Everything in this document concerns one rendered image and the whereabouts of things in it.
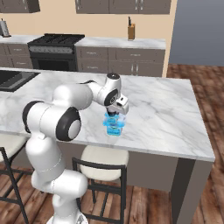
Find black sink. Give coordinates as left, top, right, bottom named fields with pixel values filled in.
left=0, top=69, right=41, bottom=93

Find cream stool with black frame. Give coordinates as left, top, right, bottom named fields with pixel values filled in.
left=71, top=144, right=130, bottom=224
left=0, top=133, right=33, bottom=224

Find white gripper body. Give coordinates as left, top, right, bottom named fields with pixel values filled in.
left=106, top=100, right=130, bottom=116

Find grey base cupboards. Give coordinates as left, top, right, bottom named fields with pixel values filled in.
left=0, top=42, right=34, bottom=70
left=74, top=45, right=166, bottom=78

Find black stove with oven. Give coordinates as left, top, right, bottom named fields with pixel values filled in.
left=27, top=32, right=86, bottom=73

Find grey wall cupboards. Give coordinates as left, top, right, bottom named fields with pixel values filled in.
left=0, top=0, right=41, bottom=14
left=74, top=0, right=172, bottom=16

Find wooden knife block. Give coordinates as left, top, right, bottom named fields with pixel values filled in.
left=127, top=16, right=137, bottom=41

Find grey kitchen island base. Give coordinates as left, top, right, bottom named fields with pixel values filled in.
left=11, top=139, right=215, bottom=224

